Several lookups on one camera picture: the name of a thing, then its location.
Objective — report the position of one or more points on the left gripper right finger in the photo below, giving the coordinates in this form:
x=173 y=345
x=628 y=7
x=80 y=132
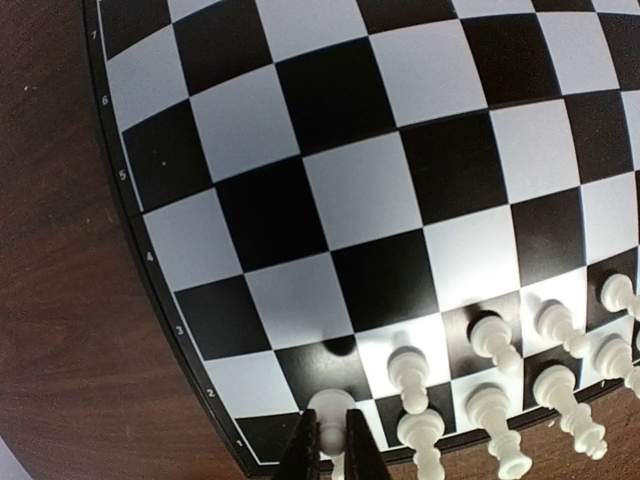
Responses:
x=363 y=460

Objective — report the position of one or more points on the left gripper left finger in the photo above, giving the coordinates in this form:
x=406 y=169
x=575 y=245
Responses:
x=301 y=460

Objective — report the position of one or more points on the white pawn piece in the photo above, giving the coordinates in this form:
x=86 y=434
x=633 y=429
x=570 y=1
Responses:
x=491 y=337
x=617 y=295

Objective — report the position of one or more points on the white chess bishop piece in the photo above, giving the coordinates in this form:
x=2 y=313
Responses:
x=553 y=389

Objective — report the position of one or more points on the white chess king piece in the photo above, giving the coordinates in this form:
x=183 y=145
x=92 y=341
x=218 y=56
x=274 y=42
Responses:
x=614 y=361

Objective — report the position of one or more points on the black white chessboard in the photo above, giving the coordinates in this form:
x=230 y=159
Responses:
x=308 y=186

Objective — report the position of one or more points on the white pawn in tray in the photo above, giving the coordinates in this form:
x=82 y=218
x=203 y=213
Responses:
x=331 y=406

